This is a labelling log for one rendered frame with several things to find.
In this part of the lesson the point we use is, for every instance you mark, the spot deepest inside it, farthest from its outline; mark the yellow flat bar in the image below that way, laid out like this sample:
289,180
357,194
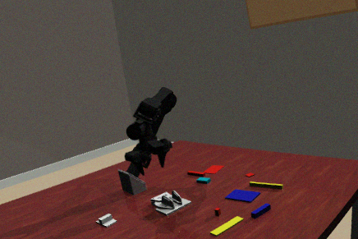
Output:
226,226

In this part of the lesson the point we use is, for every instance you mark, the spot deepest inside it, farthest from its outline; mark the red flat plate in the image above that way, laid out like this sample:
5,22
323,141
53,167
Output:
213,169

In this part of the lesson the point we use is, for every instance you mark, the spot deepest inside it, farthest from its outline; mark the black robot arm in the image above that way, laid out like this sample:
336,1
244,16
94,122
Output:
155,108

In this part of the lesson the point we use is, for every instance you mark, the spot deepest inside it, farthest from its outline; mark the yellow long bar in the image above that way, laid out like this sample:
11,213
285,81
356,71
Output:
265,185

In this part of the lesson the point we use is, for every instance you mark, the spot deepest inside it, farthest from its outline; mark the small blue rectangular block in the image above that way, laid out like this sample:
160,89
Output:
258,212

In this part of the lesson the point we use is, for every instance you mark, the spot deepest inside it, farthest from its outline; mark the blue flat rectangular plate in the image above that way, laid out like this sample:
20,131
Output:
245,196

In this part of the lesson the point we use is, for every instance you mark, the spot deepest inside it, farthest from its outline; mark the cyan rectangular block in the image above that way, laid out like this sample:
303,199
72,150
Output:
203,180

